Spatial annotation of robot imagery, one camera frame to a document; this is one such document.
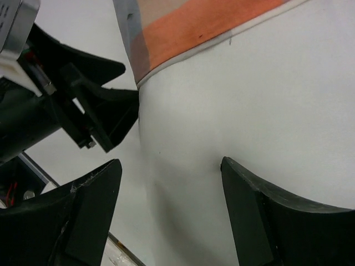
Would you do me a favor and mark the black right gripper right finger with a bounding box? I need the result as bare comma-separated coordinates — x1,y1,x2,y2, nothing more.
220,157,354,265

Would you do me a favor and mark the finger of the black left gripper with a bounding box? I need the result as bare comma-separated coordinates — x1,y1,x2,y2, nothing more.
66,85,140,153

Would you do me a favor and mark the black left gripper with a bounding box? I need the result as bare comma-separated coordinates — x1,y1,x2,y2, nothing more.
1,24,126,163

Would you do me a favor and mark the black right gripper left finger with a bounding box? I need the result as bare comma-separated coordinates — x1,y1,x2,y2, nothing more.
1,159,122,265

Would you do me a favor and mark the colourful checked pillowcase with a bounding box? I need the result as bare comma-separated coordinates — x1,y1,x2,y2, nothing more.
113,0,303,88

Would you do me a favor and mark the white pillow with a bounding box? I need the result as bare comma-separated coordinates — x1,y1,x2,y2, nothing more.
138,1,354,265

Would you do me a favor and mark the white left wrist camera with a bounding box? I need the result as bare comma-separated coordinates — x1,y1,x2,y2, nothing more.
1,1,56,99

